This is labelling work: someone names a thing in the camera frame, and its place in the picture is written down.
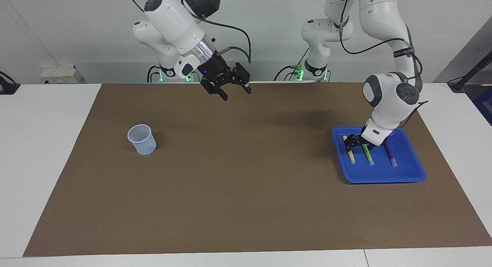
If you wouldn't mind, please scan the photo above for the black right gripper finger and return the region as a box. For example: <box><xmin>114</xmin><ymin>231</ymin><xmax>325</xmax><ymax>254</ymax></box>
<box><xmin>233</xmin><ymin>62</ymin><xmax>252</xmax><ymax>94</ymax></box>
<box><xmin>201</xmin><ymin>82</ymin><xmax>229</xmax><ymax>102</ymax></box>

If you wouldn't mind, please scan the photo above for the green highlighter pen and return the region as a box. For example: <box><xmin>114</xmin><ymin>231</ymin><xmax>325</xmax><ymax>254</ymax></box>
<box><xmin>362</xmin><ymin>144</ymin><xmax>375</xmax><ymax>166</ymax></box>

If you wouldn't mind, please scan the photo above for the yellow highlighter pen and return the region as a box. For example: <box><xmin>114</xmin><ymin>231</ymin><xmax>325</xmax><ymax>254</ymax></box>
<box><xmin>343</xmin><ymin>135</ymin><xmax>356</xmax><ymax>164</ymax></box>

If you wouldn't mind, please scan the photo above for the purple highlighter pen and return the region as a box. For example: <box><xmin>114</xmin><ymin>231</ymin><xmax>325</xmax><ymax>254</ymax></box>
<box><xmin>383</xmin><ymin>140</ymin><xmax>398</xmax><ymax>167</ymax></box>

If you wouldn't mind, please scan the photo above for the blue plastic tray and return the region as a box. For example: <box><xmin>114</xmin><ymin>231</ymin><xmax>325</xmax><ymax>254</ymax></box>
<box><xmin>331</xmin><ymin>125</ymin><xmax>426</xmax><ymax>184</ymax></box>

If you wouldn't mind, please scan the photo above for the translucent plastic cup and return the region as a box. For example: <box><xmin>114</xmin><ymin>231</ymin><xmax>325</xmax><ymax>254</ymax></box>
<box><xmin>127</xmin><ymin>124</ymin><xmax>157</xmax><ymax>155</ymax></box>

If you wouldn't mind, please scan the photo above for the brown table mat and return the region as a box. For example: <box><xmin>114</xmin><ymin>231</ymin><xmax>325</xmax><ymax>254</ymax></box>
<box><xmin>23</xmin><ymin>82</ymin><xmax>492</xmax><ymax>257</ymax></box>

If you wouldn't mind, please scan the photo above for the black tripod pole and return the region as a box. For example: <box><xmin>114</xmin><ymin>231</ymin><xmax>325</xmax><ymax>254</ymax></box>
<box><xmin>447</xmin><ymin>52</ymin><xmax>492</xmax><ymax>92</ymax></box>

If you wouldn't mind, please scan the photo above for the blue box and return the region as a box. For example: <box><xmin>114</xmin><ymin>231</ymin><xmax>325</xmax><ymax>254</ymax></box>
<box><xmin>474</xmin><ymin>86</ymin><xmax>492</xmax><ymax>126</ymax></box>

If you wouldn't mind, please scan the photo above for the white power strip box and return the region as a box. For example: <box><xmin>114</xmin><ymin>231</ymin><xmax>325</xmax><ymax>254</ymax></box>
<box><xmin>40</xmin><ymin>65</ymin><xmax>83</xmax><ymax>84</ymax></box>

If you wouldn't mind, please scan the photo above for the black stand base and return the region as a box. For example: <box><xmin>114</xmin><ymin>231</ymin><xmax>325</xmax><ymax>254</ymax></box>
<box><xmin>0</xmin><ymin>71</ymin><xmax>20</xmax><ymax>95</ymax></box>

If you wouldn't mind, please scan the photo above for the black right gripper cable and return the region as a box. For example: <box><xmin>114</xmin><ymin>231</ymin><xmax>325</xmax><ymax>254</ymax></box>
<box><xmin>194</xmin><ymin>13</ymin><xmax>252</xmax><ymax>64</ymax></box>

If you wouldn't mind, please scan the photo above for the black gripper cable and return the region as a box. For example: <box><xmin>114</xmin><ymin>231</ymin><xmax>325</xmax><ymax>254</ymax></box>
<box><xmin>194</xmin><ymin>13</ymin><xmax>252</xmax><ymax>64</ymax></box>
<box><xmin>338</xmin><ymin>0</ymin><xmax>429</xmax><ymax>129</ymax></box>

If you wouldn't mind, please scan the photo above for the black left arm base cable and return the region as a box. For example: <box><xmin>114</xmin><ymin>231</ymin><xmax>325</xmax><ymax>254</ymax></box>
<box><xmin>274</xmin><ymin>48</ymin><xmax>310</xmax><ymax>82</ymax></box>

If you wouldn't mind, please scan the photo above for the black arm base cable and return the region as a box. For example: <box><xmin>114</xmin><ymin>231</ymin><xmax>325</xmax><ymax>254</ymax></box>
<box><xmin>147</xmin><ymin>64</ymin><xmax>162</xmax><ymax>83</ymax></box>
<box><xmin>274</xmin><ymin>48</ymin><xmax>310</xmax><ymax>82</ymax></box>

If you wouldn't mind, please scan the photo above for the black right arm base cable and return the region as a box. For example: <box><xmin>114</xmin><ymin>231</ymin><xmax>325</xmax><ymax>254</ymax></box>
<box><xmin>147</xmin><ymin>64</ymin><xmax>162</xmax><ymax>83</ymax></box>

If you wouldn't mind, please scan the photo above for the printed strap on left arm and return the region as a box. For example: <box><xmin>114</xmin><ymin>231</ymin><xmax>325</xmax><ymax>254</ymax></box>
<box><xmin>392</xmin><ymin>47</ymin><xmax>416</xmax><ymax>60</ymax></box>

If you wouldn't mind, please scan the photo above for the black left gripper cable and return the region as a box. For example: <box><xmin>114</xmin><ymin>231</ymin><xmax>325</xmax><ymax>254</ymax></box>
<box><xmin>338</xmin><ymin>0</ymin><xmax>429</xmax><ymax>129</ymax></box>

